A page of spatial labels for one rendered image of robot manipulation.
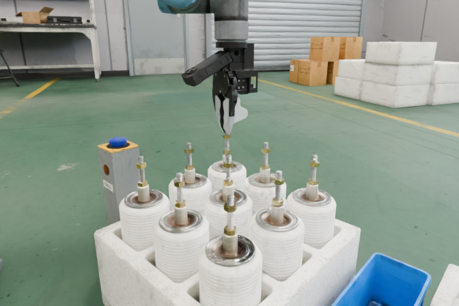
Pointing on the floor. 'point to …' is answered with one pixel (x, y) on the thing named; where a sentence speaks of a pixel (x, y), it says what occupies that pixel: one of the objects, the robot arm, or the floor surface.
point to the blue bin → (385, 284)
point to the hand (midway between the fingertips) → (223, 128)
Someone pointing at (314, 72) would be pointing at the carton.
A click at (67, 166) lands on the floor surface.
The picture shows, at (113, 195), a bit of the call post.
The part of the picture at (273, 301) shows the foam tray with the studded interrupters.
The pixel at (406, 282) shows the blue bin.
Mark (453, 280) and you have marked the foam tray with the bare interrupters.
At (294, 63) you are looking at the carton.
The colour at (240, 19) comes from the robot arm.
